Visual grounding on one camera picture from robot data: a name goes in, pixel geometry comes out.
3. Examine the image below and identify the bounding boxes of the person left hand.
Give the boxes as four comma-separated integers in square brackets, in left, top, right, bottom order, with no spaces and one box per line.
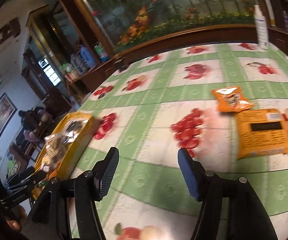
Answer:
[5,205,27,231]

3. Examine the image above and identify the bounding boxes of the white foam tray yellow tape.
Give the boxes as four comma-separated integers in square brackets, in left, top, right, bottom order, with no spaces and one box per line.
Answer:
[33,112,100,198]

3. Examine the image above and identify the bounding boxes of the orange flat snack pack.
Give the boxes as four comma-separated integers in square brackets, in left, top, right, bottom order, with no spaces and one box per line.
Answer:
[235,108,288,159]

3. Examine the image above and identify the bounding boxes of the small orange snack bag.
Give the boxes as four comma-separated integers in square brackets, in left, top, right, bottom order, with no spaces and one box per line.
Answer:
[212,86,254,113]

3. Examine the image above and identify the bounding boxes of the blue water jug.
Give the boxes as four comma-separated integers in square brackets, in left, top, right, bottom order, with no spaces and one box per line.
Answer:
[79,45,97,69]

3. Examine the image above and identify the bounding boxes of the green fruit pattern tablecloth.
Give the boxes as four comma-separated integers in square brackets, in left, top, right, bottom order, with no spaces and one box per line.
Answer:
[72,43,288,239]

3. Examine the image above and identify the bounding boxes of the small black box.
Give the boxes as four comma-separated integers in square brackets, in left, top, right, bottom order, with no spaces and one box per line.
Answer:
[114,57,129,72]

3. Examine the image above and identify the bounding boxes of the wooden cabinet with flower glass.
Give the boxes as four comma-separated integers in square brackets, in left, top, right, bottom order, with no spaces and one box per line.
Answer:
[26,0,288,99]

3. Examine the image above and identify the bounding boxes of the white spray bottle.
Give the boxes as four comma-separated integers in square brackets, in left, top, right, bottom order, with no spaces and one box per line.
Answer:
[254,4,269,50]

